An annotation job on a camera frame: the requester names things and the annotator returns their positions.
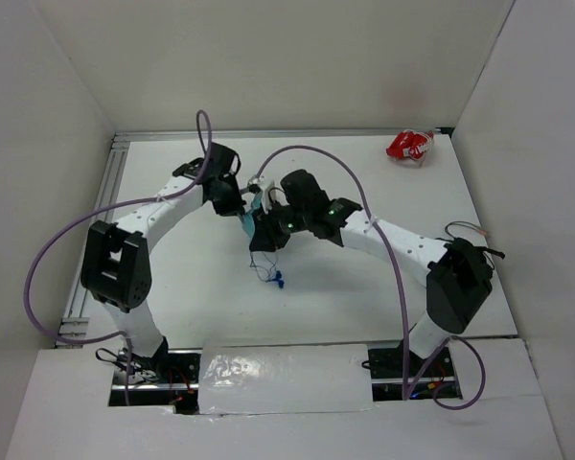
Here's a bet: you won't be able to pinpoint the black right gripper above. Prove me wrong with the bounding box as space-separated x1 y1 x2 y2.
249 198 311 252

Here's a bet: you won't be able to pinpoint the teal cat-ear headphones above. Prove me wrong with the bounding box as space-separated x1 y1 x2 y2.
239 192 264 240

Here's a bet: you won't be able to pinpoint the blue earphone cable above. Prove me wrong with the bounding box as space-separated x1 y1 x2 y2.
248 248 287 291

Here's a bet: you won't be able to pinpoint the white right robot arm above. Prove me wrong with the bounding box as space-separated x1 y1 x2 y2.
245 170 494 376

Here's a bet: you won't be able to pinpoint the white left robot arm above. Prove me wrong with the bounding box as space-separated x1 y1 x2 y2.
80 143 244 382

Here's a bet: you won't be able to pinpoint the red crumpled wrapper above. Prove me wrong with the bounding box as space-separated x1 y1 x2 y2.
386 129 434 166

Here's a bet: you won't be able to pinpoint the white taped cover sheet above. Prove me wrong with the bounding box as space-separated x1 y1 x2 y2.
198 344 374 416

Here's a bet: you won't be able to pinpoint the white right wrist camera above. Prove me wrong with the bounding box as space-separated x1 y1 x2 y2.
247 175 277 214

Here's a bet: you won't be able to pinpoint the red grey loose wire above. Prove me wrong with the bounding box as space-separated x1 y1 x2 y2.
444 220 493 245

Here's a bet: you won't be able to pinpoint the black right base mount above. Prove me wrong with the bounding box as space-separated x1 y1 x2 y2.
358 344 464 402

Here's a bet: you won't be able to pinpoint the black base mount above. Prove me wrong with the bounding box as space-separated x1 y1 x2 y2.
358 344 464 402
95 348 201 415

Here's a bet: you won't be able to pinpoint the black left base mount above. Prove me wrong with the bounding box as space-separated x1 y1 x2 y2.
95 348 201 415

